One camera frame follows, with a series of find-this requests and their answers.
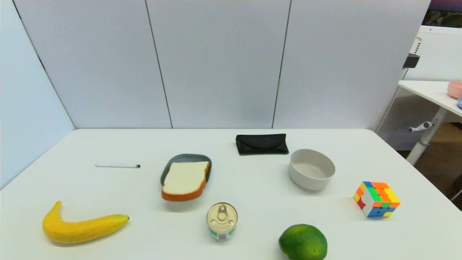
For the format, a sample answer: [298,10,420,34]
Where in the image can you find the bread slice with brown crust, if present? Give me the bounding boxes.
[161,161,210,202]

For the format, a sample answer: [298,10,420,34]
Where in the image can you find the beige round bowl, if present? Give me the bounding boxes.
[288,149,336,191]

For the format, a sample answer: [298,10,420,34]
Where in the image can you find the pink bowl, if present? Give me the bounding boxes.
[448,81,462,99]

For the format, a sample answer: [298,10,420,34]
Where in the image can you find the black glasses pouch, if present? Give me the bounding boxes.
[236,134,289,156]

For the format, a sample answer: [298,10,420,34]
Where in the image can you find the grey rounded square plate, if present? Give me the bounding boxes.
[160,154,212,186]

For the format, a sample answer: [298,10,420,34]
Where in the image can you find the tin can with pull tab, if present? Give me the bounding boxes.
[206,202,238,242]

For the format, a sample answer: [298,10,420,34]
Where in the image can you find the white pen with black cap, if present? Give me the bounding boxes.
[95,163,141,169]

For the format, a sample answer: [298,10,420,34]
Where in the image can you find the green lime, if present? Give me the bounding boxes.
[278,224,328,260]

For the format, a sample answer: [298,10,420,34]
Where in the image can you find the colourful puzzle cube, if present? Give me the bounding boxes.
[353,181,401,218]

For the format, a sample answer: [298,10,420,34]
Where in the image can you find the yellow banana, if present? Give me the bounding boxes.
[42,201,130,244]

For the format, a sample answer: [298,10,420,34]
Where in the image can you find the black clamp on panel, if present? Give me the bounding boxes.
[403,53,420,69]

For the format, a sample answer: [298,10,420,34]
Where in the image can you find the white side table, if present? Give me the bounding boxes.
[398,80,462,166]

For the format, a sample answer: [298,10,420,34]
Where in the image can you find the white table crank handle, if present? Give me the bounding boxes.
[408,121,433,133]

